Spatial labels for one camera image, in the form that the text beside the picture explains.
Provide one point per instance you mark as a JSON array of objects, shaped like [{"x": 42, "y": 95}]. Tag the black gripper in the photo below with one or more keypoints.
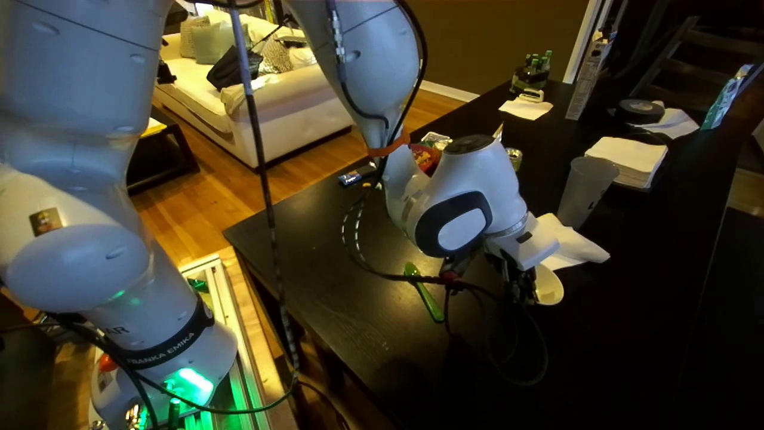
[{"x": 517, "y": 274}]

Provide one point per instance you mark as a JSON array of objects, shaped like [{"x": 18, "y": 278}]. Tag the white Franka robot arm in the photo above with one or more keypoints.
[{"x": 73, "y": 157}]

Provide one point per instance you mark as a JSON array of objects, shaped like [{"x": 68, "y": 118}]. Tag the red bowl with snacks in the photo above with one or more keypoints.
[{"x": 431, "y": 157}]

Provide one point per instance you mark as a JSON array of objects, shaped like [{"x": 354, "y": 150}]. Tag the white crumpled tissue napkin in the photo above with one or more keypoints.
[{"x": 582, "y": 250}]

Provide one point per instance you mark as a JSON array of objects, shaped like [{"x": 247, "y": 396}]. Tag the grey plastic cup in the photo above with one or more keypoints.
[{"x": 588, "y": 191}]

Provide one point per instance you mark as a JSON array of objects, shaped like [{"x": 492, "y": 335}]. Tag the small metal tin can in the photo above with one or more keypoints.
[{"x": 437, "y": 142}]

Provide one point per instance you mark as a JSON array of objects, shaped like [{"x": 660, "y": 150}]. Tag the flat white paper napkin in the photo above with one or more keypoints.
[{"x": 526, "y": 108}]

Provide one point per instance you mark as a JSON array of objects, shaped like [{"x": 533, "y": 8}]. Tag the blue snack bar wrapper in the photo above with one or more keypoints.
[{"x": 352, "y": 176}]

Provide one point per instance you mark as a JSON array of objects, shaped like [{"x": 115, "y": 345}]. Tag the small green topped object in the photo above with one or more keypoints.
[{"x": 531, "y": 72}]

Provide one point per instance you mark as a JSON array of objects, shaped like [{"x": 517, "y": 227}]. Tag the black round disc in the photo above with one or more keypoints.
[{"x": 640, "y": 108}]

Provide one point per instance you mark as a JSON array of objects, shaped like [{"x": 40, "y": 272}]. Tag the white paper sheet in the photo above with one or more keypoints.
[{"x": 677, "y": 124}]

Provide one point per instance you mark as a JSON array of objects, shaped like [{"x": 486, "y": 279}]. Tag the white sofa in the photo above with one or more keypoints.
[{"x": 295, "y": 119}]

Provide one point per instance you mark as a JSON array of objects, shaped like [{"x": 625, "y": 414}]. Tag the staircase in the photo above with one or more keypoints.
[{"x": 694, "y": 49}]

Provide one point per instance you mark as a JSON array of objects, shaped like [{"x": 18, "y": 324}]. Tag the black bag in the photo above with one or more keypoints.
[{"x": 228, "y": 72}]

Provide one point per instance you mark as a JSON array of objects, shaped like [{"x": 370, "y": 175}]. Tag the dark side table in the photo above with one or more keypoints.
[{"x": 164, "y": 156}]

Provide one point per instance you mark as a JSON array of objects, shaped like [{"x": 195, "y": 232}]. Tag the grey green pillow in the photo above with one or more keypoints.
[{"x": 206, "y": 39}]

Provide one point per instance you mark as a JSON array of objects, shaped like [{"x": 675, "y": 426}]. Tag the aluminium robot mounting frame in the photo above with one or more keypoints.
[{"x": 229, "y": 295}]

